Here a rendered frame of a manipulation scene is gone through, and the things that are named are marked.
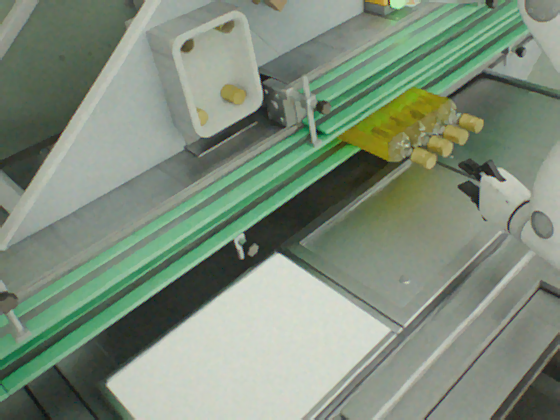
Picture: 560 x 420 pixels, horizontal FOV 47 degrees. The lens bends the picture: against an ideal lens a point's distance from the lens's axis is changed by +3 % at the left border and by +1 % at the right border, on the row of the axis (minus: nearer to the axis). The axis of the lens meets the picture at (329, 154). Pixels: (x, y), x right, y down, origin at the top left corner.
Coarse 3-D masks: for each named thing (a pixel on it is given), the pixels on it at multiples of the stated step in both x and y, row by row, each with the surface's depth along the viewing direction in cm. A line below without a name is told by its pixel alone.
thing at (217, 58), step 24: (216, 24) 119; (240, 24) 125; (216, 48) 130; (240, 48) 129; (192, 72) 128; (216, 72) 132; (240, 72) 133; (192, 96) 130; (216, 96) 134; (216, 120) 130
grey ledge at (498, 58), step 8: (528, 32) 203; (520, 40) 201; (528, 40) 202; (496, 56) 193; (488, 64) 191; (496, 64) 192; (472, 72) 186; (480, 72) 190; (464, 80) 185; (448, 88) 180; (456, 88) 183
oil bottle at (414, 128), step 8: (376, 112) 145; (384, 112) 144; (392, 112) 144; (376, 120) 143; (384, 120) 141; (392, 120) 141; (400, 120) 141; (408, 120) 140; (416, 120) 140; (400, 128) 138; (408, 128) 138; (416, 128) 138; (424, 128) 138; (416, 136) 137; (416, 144) 138
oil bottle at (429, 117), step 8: (392, 104) 147; (400, 104) 146; (408, 104) 146; (416, 104) 146; (400, 112) 144; (408, 112) 143; (416, 112) 143; (424, 112) 142; (432, 112) 142; (424, 120) 140; (432, 120) 140; (440, 120) 142; (432, 128) 140
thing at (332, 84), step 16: (432, 16) 158; (448, 16) 157; (464, 16) 157; (400, 32) 153; (416, 32) 152; (432, 32) 151; (384, 48) 147; (400, 48) 146; (352, 64) 142; (368, 64) 141; (384, 64) 140; (320, 80) 137; (336, 80) 137; (352, 80) 136; (320, 96) 132; (336, 96) 132
